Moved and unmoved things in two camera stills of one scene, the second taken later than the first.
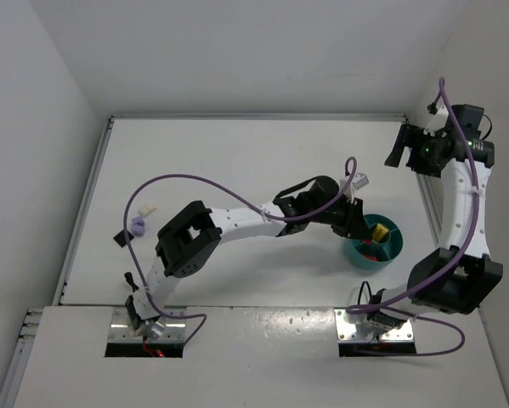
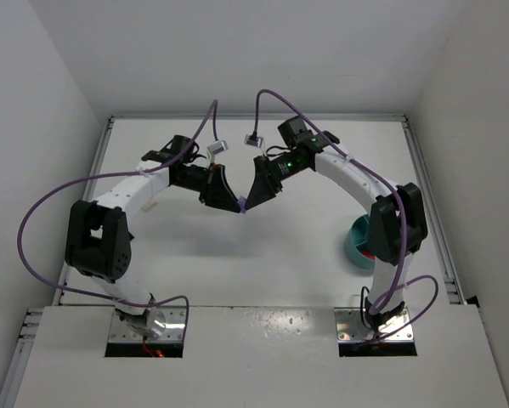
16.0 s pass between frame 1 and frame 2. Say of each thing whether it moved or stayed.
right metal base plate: stayed
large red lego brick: stayed
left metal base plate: stayed
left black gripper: moved
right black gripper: moved
